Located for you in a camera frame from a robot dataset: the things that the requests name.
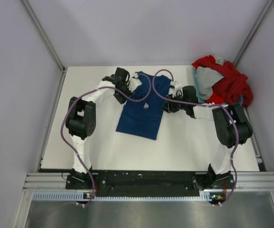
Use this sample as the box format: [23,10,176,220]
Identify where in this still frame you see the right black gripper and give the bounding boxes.
[162,92,188,114]

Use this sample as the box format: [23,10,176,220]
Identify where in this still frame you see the blue t shirt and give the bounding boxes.
[116,72,171,140]

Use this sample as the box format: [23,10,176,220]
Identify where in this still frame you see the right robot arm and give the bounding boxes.
[162,83,253,190]

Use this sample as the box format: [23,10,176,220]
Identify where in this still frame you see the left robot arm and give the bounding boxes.
[61,67,142,190]

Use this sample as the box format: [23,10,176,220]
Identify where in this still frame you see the light blue laundry basket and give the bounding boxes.
[192,66,244,106]

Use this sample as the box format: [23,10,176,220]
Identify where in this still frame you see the grey t shirt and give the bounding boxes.
[195,55,225,101]

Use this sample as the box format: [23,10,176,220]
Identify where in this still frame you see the red t shirt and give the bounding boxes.
[192,60,254,107]

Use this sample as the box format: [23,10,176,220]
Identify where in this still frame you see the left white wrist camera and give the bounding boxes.
[128,73,142,92]

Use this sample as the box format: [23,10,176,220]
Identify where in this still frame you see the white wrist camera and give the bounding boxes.
[128,73,142,92]
[169,81,181,93]

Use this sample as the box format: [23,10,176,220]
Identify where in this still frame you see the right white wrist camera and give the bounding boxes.
[169,81,181,93]

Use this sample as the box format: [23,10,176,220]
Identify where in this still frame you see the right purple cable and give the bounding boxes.
[152,69,239,207]

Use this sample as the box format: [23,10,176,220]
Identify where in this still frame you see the purple cable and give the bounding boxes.
[60,73,152,209]
[152,69,239,207]

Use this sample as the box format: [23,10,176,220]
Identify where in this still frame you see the left aluminium corner post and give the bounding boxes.
[20,0,66,72]

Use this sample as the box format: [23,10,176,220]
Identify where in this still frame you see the aluminium corner post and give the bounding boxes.
[233,0,274,67]
[20,0,66,72]

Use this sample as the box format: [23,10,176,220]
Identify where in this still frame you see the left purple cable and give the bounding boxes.
[60,73,152,209]

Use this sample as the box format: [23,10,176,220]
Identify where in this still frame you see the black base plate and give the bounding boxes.
[65,169,235,197]

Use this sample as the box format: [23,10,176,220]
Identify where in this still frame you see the light blue cable duct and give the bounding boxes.
[32,191,224,202]

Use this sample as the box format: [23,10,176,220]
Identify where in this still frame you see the right aluminium corner post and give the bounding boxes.
[233,0,274,67]

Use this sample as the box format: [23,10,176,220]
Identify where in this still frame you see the aluminium frame rail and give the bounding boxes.
[23,172,274,192]

